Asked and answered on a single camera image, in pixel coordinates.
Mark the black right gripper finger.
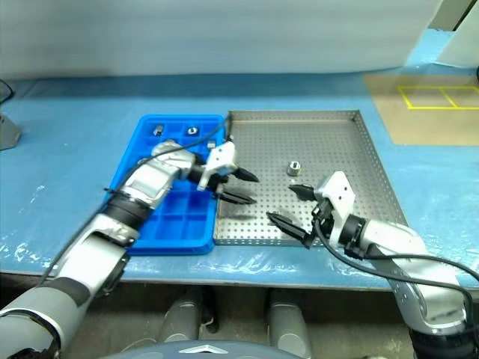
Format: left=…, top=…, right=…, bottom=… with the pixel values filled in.
left=287, top=182, right=317, bottom=202
left=266, top=211, right=314, bottom=249

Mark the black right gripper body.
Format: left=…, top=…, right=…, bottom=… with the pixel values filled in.
left=310, top=197, right=337, bottom=245

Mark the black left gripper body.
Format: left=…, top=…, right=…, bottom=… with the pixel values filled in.
left=205, top=164, right=241, bottom=197

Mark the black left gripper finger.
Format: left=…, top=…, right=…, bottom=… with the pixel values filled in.
left=218, top=190, right=259, bottom=206
left=234, top=166, right=260, bottom=184

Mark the perforated steel tray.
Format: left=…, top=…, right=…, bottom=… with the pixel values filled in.
left=212, top=109, right=410, bottom=248

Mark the blue compartment tray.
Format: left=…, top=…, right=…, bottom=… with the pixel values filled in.
left=106, top=114, right=230, bottom=257

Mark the grey rounded robot leg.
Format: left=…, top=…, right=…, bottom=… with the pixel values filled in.
left=266, top=289, right=314, bottom=359
left=159, top=286, right=205, bottom=344

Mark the brown cardboard sheet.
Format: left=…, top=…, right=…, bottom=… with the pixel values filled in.
left=364, top=73, right=479, bottom=145

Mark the white backdrop sheet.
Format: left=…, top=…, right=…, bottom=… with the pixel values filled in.
left=0, top=0, right=435, bottom=82

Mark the dark grey robot torso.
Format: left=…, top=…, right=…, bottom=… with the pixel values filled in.
left=100, top=337, right=301, bottom=359

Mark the grey metal stand base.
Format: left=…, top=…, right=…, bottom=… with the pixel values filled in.
left=0, top=111, right=22, bottom=151

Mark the white foam panel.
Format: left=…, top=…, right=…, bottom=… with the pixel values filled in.
left=436, top=0, right=479, bottom=69

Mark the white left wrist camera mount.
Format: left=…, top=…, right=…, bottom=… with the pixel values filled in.
left=196, top=142, right=240, bottom=192

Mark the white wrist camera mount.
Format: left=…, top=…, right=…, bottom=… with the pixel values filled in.
left=313, top=171, right=357, bottom=245
left=196, top=142, right=240, bottom=192

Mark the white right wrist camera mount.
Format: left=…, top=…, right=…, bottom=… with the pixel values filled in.
left=313, top=171, right=357, bottom=245

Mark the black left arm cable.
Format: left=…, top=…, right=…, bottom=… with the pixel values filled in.
left=37, top=114, right=235, bottom=289

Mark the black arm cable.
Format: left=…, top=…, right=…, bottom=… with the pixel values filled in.
left=313, top=218, right=479, bottom=331
left=37, top=114, right=235, bottom=289

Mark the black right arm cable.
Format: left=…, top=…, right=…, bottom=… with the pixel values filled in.
left=313, top=218, right=479, bottom=331

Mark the thin black cable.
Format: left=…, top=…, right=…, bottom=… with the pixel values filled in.
left=0, top=79, right=14, bottom=104

